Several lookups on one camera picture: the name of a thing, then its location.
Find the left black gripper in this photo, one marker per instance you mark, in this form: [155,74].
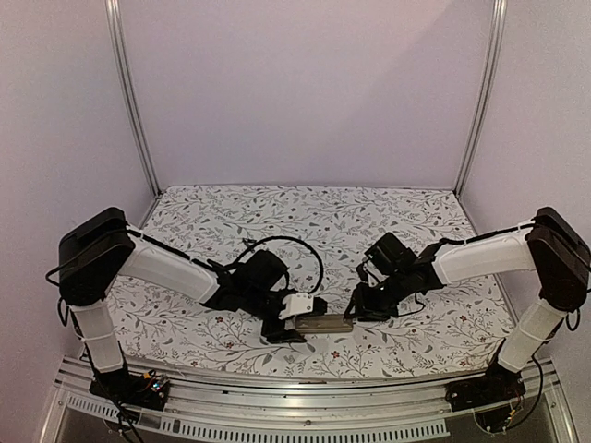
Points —
[282,337]

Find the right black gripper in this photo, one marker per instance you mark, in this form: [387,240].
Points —
[360,298]

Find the beige remote control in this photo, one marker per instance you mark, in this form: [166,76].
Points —
[325,324]

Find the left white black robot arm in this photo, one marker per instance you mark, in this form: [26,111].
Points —
[106,247]

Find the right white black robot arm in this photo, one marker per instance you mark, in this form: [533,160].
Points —
[545,246]

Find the floral patterned table mat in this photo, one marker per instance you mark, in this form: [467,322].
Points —
[321,234]

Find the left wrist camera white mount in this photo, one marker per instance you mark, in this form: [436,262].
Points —
[297,304]

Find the front aluminium rail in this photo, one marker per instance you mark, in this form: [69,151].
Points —
[214,406]

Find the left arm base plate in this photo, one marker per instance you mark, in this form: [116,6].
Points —
[148,391]

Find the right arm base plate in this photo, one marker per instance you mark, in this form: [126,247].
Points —
[482,391]

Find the right aluminium frame post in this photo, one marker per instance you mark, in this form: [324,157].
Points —
[493,53]

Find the aluminium frame post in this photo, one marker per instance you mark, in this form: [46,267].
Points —
[123,68]
[493,53]

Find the left aluminium frame post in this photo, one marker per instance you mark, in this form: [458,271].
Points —
[123,68]

